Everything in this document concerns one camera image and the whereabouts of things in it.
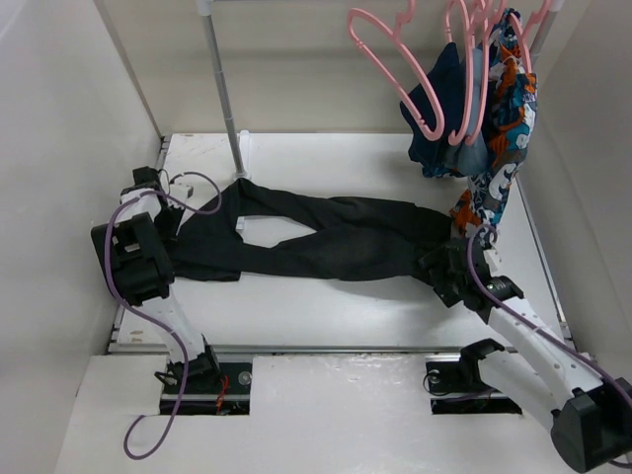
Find silver rack left pole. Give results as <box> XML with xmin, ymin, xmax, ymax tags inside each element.
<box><xmin>197</xmin><ymin>0</ymin><xmax>247</xmax><ymax>178</ymax></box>

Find empty pink hanger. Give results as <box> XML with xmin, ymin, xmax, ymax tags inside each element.
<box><xmin>346</xmin><ymin>0</ymin><xmax>445</xmax><ymax>142</ymax></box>

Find silver rack right pole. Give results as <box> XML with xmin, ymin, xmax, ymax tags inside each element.
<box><xmin>527</xmin><ymin>0</ymin><xmax>565</xmax><ymax>58</ymax></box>

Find silver rack pole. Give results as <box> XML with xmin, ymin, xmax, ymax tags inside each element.
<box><xmin>197</xmin><ymin>0</ymin><xmax>247</xmax><ymax>178</ymax></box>
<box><xmin>527</xmin><ymin>0</ymin><xmax>565</xmax><ymax>58</ymax></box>

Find grey blue hanging garment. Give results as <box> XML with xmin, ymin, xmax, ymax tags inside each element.
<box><xmin>443</xmin><ymin>48</ymin><xmax>488</xmax><ymax>176</ymax></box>

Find white rack left foot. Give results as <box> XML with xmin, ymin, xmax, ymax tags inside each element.
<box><xmin>235</xmin><ymin>129</ymin><xmax>251</xmax><ymax>234</ymax></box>

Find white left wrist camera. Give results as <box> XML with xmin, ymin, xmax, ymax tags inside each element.
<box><xmin>169</xmin><ymin>181</ymin><xmax>194</xmax><ymax>202</ymax></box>

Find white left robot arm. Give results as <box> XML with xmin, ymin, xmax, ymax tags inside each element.
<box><xmin>90</xmin><ymin>167</ymin><xmax>225</xmax><ymax>394</ymax></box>

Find metal rail strip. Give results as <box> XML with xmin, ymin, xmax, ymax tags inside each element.
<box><xmin>108</xmin><ymin>345</ymin><xmax>577</xmax><ymax>357</ymax></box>

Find pink hanger with patterned garment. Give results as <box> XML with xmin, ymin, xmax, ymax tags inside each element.
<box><xmin>489</xmin><ymin>1</ymin><xmax>540</xmax><ymax>73</ymax></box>

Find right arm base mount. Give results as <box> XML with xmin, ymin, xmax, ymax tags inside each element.
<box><xmin>423</xmin><ymin>357</ymin><xmax>522</xmax><ymax>416</ymax></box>

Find pink hanger with navy garment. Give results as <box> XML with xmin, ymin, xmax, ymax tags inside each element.
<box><xmin>444</xmin><ymin>1</ymin><xmax>493</xmax><ymax>146</ymax></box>

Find navy blue hanging garment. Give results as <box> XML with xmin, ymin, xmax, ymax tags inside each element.
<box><xmin>398</xmin><ymin>41</ymin><xmax>470</xmax><ymax>178</ymax></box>

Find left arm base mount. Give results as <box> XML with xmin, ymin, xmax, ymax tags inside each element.
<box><xmin>154</xmin><ymin>360</ymin><xmax>253</xmax><ymax>416</ymax></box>

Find patterned orange teal garment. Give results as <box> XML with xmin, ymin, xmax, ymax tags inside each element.
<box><xmin>450</xmin><ymin>24</ymin><xmax>538</xmax><ymax>237</ymax></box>

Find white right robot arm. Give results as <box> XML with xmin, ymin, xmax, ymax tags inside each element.
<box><xmin>418</xmin><ymin>239</ymin><xmax>631</xmax><ymax>473</ymax></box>

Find black trousers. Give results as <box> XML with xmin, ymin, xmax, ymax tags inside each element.
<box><xmin>167</xmin><ymin>179</ymin><xmax>452</xmax><ymax>281</ymax></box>

